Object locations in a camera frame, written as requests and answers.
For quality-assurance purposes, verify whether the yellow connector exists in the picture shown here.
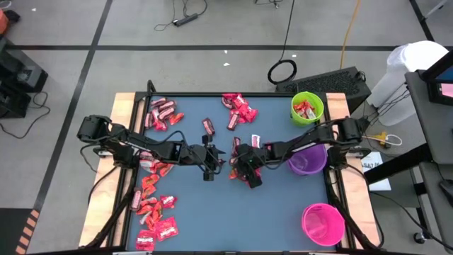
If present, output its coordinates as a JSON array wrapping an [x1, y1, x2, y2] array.
[[374, 131, 390, 149]]

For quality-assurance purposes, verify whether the black monitor with screen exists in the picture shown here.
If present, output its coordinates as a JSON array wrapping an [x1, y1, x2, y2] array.
[[420, 49, 453, 107]]

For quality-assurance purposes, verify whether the grey desk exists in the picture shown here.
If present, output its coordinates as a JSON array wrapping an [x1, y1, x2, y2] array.
[[419, 161, 453, 255], [404, 69, 453, 166]]

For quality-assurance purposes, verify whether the black power strip cable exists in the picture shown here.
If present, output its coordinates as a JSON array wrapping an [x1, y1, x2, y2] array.
[[154, 0, 208, 32]]

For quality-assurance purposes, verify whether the green plastic bucket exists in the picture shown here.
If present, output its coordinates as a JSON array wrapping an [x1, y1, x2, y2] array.
[[290, 91, 325, 128]]

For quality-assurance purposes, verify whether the black perforated computer case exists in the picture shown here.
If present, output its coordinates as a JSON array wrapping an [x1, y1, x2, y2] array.
[[275, 66, 372, 114]]

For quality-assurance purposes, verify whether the orange silver Reese's pack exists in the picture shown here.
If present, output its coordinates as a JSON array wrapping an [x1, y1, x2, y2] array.
[[139, 159, 159, 174]]

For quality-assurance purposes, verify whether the pink plastic bucket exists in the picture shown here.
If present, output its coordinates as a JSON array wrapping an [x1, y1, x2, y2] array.
[[301, 203, 346, 247]]

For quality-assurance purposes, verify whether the white paper sheet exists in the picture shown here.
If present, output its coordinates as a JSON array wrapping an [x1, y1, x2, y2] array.
[[360, 151, 392, 192]]

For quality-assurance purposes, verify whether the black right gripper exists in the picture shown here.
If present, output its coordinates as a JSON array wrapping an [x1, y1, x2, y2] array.
[[234, 143, 273, 189]]

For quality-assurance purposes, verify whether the yellow cable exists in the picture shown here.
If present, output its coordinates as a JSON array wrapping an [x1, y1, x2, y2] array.
[[339, 0, 362, 70]]

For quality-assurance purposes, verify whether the wooden board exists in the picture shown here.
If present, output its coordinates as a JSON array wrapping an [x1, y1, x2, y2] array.
[[78, 92, 137, 248], [325, 92, 382, 249]]

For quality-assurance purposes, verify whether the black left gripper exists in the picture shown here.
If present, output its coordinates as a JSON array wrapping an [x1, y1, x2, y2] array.
[[180, 133, 227, 182]]

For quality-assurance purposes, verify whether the black equipment box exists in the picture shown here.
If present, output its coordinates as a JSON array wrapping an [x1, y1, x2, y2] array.
[[0, 37, 50, 120]]

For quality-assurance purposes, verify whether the black power strip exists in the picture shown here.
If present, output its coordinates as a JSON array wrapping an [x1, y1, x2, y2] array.
[[172, 13, 199, 28]]

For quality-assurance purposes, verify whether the black coiled cable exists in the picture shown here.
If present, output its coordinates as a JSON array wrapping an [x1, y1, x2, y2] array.
[[267, 0, 298, 86]]

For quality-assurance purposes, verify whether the purple plastic bucket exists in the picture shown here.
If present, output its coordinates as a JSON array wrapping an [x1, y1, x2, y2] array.
[[286, 143, 328, 176]]

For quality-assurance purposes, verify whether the orange object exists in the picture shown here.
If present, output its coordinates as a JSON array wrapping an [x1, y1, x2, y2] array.
[[0, 8, 10, 35]]

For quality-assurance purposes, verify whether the black floor cable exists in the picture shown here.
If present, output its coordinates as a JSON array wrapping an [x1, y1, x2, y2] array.
[[0, 91, 52, 140]]

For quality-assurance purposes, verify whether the white cable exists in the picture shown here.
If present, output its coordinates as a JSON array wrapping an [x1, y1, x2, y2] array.
[[362, 133, 403, 148]]

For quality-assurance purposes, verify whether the white bag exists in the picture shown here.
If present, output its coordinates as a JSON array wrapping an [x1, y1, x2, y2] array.
[[366, 40, 450, 128]]

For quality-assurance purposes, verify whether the black floor object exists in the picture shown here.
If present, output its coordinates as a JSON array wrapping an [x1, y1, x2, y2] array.
[[4, 9, 21, 23]]

